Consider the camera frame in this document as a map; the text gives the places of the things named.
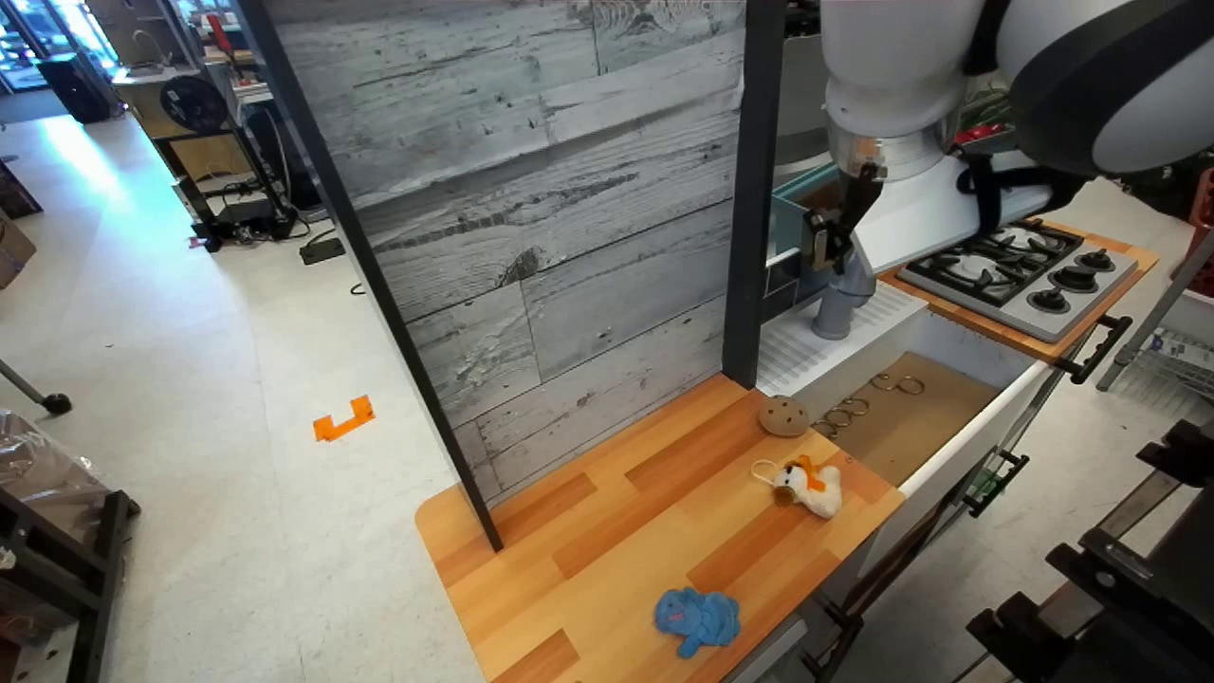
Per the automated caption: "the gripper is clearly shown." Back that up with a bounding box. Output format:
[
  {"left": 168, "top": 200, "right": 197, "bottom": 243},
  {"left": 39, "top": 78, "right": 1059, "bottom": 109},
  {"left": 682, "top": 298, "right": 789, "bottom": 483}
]
[{"left": 803, "top": 161, "right": 886, "bottom": 277}]

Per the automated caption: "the grey faucet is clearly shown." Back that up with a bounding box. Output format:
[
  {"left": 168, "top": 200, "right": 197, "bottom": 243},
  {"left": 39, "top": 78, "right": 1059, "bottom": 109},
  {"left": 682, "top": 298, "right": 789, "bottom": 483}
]
[{"left": 811, "top": 237, "right": 879, "bottom": 342}]

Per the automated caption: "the white sink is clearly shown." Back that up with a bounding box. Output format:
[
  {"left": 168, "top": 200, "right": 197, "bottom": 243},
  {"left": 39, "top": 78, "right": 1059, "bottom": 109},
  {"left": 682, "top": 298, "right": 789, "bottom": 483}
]
[{"left": 755, "top": 281, "right": 1061, "bottom": 580}]

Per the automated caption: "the teal cabinet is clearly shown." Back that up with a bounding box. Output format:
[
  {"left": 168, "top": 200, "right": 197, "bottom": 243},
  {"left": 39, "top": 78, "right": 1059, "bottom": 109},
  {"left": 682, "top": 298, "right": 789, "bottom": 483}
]
[{"left": 769, "top": 165, "right": 843, "bottom": 306}]

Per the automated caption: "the black stove burner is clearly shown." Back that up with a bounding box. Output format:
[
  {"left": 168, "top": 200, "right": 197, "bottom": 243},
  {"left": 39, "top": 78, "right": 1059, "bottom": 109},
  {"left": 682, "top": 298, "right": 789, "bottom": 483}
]
[
  {"left": 909, "top": 247, "right": 1022, "bottom": 307},
  {"left": 986, "top": 219, "right": 1085, "bottom": 272}
]

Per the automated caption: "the plush cookie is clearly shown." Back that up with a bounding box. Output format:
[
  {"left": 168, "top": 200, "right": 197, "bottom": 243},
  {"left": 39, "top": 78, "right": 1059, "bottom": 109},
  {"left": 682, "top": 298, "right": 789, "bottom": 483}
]
[{"left": 758, "top": 395, "right": 813, "bottom": 439}]

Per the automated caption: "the white and orange plush toy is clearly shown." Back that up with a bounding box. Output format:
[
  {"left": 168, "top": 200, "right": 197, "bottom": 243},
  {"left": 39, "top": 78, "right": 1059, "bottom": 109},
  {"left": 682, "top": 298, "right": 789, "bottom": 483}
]
[{"left": 750, "top": 454, "right": 844, "bottom": 521}]

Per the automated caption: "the toy kitchen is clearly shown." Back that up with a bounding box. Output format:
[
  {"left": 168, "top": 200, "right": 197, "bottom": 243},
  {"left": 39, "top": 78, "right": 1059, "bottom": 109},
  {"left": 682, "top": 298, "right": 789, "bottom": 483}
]
[{"left": 235, "top": 0, "right": 1161, "bottom": 683}]

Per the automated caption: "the grey stand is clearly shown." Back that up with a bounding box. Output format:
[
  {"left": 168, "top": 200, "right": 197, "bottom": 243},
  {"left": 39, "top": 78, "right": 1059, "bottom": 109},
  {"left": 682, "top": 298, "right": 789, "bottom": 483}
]
[{"left": 1096, "top": 226, "right": 1214, "bottom": 394}]

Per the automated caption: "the blue plush toy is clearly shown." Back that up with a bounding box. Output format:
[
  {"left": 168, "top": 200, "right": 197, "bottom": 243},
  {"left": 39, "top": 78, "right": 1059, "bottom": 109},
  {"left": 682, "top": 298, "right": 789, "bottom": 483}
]
[{"left": 653, "top": 586, "right": 743, "bottom": 660}]

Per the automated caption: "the workshop cart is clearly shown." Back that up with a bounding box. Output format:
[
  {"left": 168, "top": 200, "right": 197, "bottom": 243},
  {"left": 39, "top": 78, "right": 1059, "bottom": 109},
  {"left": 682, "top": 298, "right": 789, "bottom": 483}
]
[{"left": 112, "top": 52, "right": 306, "bottom": 254}]

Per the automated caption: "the black filament spool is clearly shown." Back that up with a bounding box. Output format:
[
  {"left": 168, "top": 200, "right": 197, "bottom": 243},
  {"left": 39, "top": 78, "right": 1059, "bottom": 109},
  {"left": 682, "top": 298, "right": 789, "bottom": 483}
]
[{"left": 158, "top": 73, "right": 230, "bottom": 135}]

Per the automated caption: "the black bin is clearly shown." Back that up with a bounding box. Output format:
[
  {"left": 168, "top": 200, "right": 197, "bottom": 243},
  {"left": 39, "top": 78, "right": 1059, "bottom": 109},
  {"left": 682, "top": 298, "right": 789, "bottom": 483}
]
[{"left": 37, "top": 51, "right": 117, "bottom": 126}]

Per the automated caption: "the black rack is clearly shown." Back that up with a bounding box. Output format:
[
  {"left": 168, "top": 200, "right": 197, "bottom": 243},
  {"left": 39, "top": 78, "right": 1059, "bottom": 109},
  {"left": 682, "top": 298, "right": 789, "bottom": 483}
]
[{"left": 0, "top": 484, "right": 142, "bottom": 683}]

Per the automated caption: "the cardboard box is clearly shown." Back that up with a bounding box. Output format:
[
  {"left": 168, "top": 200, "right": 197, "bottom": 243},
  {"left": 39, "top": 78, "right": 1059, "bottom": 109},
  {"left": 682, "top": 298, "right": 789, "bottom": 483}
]
[{"left": 0, "top": 207, "right": 38, "bottom": 291}]

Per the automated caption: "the clear plastic bag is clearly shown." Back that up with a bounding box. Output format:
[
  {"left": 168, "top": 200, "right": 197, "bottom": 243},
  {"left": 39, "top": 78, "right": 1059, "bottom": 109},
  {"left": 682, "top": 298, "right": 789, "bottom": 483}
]
[{"left": 0, "top": 408, "right": 117, "bottom": 518}]

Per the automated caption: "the black door handle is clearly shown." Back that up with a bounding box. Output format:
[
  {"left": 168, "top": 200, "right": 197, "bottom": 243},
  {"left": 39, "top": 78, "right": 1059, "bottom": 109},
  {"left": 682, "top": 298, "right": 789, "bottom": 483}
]
[
  {"left": 965, "top": 449, "right": 1031, "bottom": 519},
  {"left": 1054, "top": 314, "right": 1134, "bottom": 386},
  {"left": 800, "top": 590, "right": 866, "bottom": 682}
]

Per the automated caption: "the wire basket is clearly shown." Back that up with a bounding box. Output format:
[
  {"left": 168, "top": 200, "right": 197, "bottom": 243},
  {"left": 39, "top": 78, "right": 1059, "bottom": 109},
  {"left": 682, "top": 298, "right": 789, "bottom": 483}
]
[{"left": 1123, "top": 323, "right": 1214, "bottom": 401}]

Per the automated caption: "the black metal frame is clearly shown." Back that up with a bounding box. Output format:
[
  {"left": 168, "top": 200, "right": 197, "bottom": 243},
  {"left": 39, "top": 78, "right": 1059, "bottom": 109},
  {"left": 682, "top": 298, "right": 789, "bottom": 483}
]
[{"left": 966, "top": 417, "right": 1214, "bottom": 683}]

